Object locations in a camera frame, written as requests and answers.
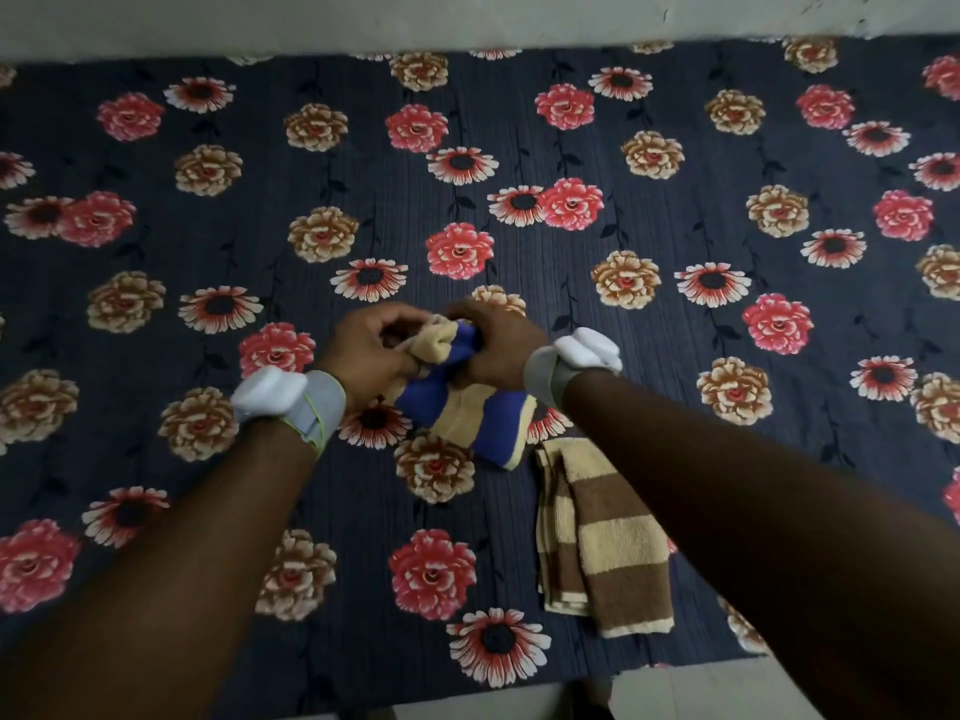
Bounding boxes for person's left hand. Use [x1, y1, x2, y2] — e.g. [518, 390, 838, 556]
[315, 302, 435, 415]

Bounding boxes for person's right hand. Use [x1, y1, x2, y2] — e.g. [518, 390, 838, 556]
[444, 298, 550, 392]

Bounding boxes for blue and tan striped towel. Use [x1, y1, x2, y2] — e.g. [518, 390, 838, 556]
[384, 316, 538, 472]

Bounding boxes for person's right forearm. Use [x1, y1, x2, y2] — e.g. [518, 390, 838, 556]
[561, 369, 960, 720]

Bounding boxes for person's left forearm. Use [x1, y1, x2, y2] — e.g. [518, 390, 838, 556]
[0, 416, 319, 720]

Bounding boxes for dark floral bedsheet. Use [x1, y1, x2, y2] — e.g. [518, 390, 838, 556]
[0, 35, 960, 720]

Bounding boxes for white right wrist tracker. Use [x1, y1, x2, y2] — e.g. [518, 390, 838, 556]
[522, 327, 624, 412]

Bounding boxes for white wrist tracker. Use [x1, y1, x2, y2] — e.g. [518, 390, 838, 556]
[522, 327, 624, 412]
[230, 365, 348, 458]

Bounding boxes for white left wrist tracker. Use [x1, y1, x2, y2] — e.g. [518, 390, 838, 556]
[230, 365, 348, 458]

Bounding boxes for brown and tan striped towel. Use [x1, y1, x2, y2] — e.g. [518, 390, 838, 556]
[534, 436, 676, 640]

